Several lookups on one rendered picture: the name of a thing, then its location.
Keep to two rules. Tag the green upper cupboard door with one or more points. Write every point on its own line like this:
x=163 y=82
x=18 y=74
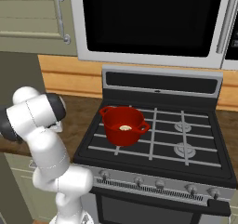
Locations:
x=28 y=14

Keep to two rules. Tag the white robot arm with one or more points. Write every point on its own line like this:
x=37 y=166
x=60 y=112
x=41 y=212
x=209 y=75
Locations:
x=46 y=147

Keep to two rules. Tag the black oven door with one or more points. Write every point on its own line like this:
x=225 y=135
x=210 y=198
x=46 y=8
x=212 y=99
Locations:
x=142 y=213

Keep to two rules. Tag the red cooking pot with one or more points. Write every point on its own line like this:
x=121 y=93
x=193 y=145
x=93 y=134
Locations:
x=119 y=131

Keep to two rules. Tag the black and silver stove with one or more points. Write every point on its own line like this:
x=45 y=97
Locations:
x=173 y=134

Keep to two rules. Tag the green lower cupboard front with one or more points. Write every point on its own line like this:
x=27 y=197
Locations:
x=28 y=187

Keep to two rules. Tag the pale mushroom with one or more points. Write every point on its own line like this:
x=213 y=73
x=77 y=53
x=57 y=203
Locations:
x=125 y=128

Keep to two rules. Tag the silver microwave oven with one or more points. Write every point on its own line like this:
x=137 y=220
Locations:
x=148 y=20

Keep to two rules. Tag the silver stove knob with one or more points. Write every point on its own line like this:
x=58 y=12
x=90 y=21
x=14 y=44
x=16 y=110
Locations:
x=160 y=183
x=138 y=181
x=104 y=174
x=214 y=192
x=191 y=189

